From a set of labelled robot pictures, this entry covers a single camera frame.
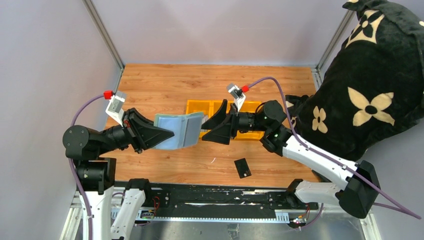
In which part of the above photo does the black flower pattern blanket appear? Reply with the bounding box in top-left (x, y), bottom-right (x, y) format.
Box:
top-left (285, 0), bottom-right (424, 161)

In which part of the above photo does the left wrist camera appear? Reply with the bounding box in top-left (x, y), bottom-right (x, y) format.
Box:
top-left (103, 90), bottom-right (127, 126)

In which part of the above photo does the yellow plastic bin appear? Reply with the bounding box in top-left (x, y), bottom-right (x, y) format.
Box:
top-left (235, 101), bottom-right (264, 141)
top-left (185, 99), bottom-right (213, 125)
top-left (209, 100), bottom-right (234, 116)

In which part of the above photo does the black credit card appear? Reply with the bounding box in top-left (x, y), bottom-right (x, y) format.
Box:
top-left (234, 158), bottom-right (252, 179)

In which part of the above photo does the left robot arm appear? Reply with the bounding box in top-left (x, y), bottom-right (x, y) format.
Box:
top-left (62, 108), bottom-right (174, 240)

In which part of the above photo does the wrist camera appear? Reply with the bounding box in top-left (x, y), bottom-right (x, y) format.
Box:
top-left (103, 90), bottom-right (127, 126)
top-left (226, 83), bottom-right (246, 112)

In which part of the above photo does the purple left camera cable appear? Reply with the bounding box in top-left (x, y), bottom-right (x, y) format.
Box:
top-left (67, 90), bottom-right (115, 240)

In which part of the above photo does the yellow plastic bin right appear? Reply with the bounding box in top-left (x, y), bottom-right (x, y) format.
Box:
top-left (235, 101), bottom-right (264, 141)

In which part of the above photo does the yellow plastic bin left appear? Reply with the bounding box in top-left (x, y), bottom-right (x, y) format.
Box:
top-left (185, 99), bottom-right (213, 125)

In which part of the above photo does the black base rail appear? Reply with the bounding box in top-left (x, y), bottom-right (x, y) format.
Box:
top-left (150, 183), bottom-right (319, 220)

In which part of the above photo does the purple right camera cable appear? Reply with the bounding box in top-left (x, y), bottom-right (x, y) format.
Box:
top-left (241, 76), bottom-right (422, 220)

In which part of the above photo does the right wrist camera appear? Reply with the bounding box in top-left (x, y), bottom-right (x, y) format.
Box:
top-left (226, 83), bottom-right (246, 112)

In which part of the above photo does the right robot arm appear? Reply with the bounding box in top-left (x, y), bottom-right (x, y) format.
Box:
top-left (201, 99), bottom-right (380, 219)

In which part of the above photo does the yellow plastic bin middle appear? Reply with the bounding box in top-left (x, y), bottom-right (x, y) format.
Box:
top-left (209, 100), bottom-right (234, 116)

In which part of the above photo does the purple camera cable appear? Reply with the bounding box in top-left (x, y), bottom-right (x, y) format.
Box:
top-left (67, 90), bottom-right (115, 240)
top-left (241, 76), bottom-right (422, 220)

